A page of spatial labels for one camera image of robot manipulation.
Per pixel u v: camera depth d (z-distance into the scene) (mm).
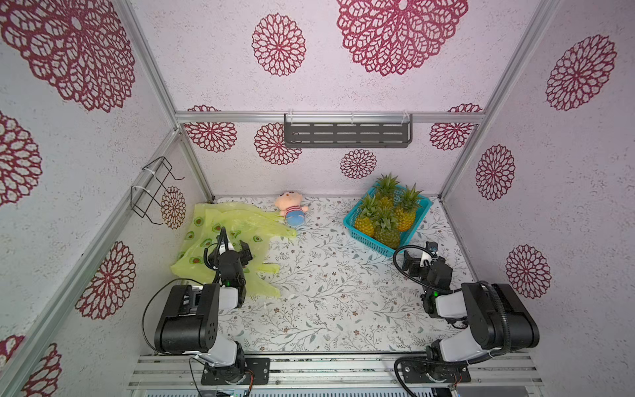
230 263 701
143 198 745
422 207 1027
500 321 428
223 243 763
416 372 731
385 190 1003
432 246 784
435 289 708
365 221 965
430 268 731
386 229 888
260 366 747
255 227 1068
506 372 761
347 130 928
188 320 449
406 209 973
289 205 1088
